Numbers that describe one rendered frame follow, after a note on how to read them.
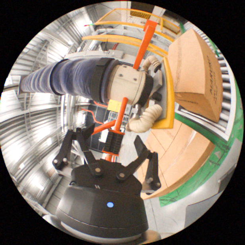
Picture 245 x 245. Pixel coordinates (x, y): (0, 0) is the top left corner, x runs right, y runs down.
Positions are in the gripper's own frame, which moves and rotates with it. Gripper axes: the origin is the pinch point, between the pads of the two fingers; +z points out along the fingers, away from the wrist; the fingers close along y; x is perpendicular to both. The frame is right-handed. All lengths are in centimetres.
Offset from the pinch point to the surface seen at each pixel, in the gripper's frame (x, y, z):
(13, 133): -194, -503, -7
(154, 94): 14.9, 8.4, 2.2
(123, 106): 8.2, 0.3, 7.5
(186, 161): -15, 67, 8
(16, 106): -68, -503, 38
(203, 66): 38.8, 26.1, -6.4
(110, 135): -1.5, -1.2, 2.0
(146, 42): 28.5, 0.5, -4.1
